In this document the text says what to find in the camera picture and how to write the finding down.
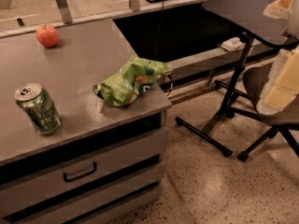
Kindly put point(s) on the metal railing post left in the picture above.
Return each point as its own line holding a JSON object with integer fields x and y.
{"x": 64, "y": 11}

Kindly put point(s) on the small white device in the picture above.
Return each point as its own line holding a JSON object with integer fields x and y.
{"x": 232, "y": 44}

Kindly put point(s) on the grey drawer cabinet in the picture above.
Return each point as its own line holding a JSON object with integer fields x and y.
{"x": 103, "y": 161}

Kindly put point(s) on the green soda can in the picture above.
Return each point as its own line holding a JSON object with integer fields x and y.
{"x": 35, "y": 101}

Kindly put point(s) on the red apple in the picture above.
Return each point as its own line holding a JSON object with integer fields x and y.
{"x": 47, "y": 36}

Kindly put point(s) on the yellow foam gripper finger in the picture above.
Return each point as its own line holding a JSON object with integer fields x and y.
{"x": 282, "y": 86}
{"x": 279, "y": 9}

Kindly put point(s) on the dark office chair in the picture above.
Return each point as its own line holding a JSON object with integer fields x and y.
{"x": 280, "y": 115}

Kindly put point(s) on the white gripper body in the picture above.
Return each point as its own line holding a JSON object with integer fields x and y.
{"x": 294, "y": 20}

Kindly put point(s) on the black drawer handle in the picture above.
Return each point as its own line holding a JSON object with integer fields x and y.
{"x": 71, "y": 177}

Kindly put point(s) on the green rice chip bag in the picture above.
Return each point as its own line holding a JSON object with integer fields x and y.
{"x": 133, "y": 80}

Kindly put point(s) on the black tilted laptop stand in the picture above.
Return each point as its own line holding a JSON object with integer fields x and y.
{"x": 248, "y": 16}

